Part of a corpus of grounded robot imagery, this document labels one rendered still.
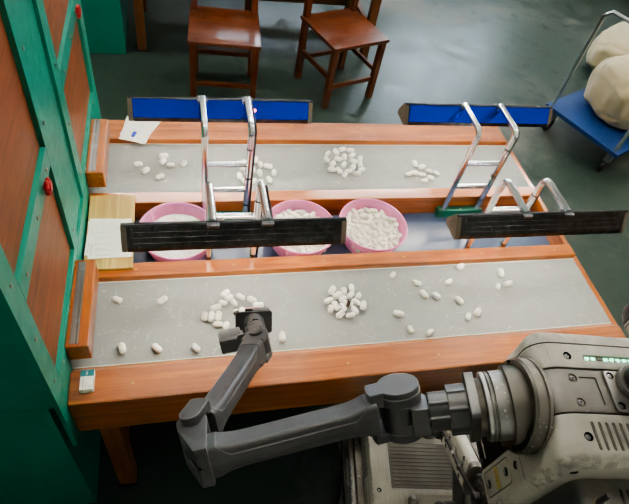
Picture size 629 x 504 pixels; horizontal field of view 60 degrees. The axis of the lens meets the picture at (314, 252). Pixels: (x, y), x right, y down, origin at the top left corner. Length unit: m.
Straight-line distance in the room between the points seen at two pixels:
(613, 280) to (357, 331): 2.11
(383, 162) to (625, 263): 1.87
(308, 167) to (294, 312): 0.72
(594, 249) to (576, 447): 2.78
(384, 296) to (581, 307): 0.74
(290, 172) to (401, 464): 1.17
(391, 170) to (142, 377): 1.33
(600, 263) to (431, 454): 2.01
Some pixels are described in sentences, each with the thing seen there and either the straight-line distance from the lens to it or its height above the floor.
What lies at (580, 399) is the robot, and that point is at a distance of 1.03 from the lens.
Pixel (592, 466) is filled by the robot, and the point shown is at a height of 1.44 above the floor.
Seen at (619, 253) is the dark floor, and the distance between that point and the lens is 3.78.
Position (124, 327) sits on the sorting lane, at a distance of 1.75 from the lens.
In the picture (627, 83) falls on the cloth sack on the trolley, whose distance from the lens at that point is 4.24.
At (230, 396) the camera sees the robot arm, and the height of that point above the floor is 1.16.
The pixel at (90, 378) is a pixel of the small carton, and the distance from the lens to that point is 1.63.
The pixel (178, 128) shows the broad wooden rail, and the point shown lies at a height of 0.76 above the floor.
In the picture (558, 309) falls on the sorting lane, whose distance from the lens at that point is 2.15.
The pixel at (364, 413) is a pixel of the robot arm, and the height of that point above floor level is 1.33.
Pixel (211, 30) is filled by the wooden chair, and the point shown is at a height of 0.46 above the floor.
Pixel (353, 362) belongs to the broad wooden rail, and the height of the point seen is 0.76.
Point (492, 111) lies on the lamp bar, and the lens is 2.24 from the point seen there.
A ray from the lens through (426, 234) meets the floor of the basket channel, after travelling 2.23.
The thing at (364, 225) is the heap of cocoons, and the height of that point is 0.73.
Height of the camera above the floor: 2.22
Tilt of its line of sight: 49 degrees down
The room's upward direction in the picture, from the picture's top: 14 degrees clockwise
